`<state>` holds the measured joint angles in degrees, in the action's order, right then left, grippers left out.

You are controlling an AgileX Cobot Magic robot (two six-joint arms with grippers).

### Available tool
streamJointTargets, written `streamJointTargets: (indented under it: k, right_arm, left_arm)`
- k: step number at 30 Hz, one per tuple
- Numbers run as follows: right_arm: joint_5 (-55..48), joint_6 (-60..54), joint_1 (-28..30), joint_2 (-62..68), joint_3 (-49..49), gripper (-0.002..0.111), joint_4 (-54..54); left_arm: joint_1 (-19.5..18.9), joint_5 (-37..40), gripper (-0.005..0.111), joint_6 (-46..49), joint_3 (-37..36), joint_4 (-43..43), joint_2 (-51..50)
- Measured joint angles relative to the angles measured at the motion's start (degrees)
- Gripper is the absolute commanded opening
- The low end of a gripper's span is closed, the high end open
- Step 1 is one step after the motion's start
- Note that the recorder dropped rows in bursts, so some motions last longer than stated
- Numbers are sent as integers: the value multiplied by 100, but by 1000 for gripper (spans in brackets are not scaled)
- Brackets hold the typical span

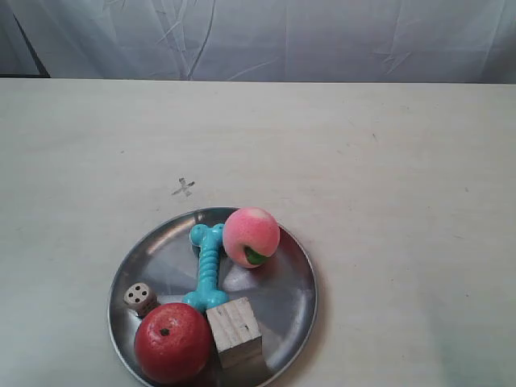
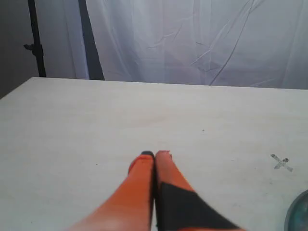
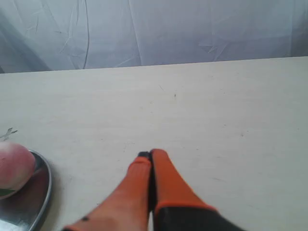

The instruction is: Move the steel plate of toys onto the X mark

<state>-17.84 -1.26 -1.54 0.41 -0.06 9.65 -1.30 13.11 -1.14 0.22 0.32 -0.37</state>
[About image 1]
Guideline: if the pink toy peach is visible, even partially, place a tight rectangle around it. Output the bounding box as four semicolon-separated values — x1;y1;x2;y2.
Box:
223;207;281;268

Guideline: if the teal rubber bone toy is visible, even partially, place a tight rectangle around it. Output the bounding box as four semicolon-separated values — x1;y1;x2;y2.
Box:
182;223;229;314

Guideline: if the wooden cube block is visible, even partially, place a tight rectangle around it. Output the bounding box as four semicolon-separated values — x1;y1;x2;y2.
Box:
206;297;262;368

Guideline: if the small wooden die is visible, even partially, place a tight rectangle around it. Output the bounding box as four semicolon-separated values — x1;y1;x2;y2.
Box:
123;282;159;318

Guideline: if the white backdrop curtain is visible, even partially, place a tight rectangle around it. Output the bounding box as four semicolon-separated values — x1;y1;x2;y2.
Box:
1;1;515;84

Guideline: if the red toy apple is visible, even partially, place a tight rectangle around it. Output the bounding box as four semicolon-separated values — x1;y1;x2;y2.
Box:
134;302;212;384

